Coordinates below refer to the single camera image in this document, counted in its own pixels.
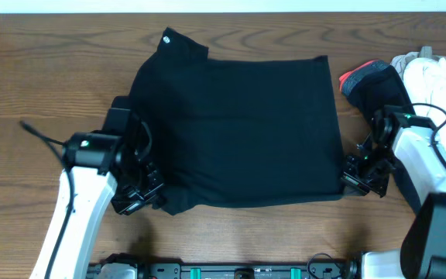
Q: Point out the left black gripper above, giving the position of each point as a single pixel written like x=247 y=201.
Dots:
x=152 y=192

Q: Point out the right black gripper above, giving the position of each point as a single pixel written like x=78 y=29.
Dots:
x=355 y=184

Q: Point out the black t-shirt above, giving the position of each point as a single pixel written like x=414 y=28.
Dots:
x=238 y=134

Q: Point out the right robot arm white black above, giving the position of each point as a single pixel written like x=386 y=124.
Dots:
x=400 y=138

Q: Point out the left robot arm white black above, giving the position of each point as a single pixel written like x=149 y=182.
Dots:
x=99 y=170

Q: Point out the dark garment with red trim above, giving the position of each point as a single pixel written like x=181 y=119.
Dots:
x=369 y=87

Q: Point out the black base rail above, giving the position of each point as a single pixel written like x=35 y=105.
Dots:
x=320 y=266

